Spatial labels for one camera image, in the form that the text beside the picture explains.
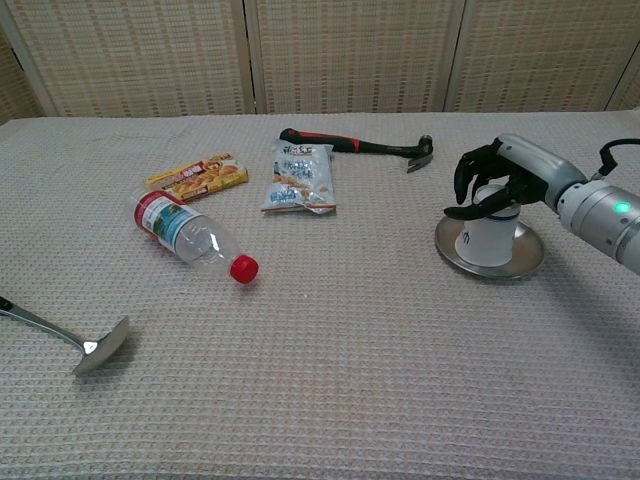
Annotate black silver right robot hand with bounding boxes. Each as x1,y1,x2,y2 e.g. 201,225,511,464
443,133,587,221

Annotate white paper cup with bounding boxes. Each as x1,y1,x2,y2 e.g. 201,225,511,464
454,183,521,267

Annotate round metal plate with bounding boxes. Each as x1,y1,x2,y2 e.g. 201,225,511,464
434,214,546,280

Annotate woven folding screen panel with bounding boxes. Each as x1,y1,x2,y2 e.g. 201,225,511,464
607,49,640,111
444,0,640,114
244,0,469,115
0,27,46,126
0,0,259,119

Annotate red black claw hammer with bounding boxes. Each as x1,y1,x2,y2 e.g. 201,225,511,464
278,127,435,175

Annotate white blue snack bag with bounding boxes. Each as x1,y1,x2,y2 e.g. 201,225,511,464
260,138,337,217

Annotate beige woven tablecloth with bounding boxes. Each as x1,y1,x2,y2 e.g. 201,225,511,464
0,107,640,480

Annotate yellow food box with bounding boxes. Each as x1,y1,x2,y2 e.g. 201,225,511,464
145,151,250,203

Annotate clear bottle with red cap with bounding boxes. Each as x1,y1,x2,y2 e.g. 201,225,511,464
131,190,261,286

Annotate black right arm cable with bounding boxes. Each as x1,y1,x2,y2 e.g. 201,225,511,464
597,138,640,177

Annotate steel ladle with black handle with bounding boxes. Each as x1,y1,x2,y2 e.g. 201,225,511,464
0,294,131,376

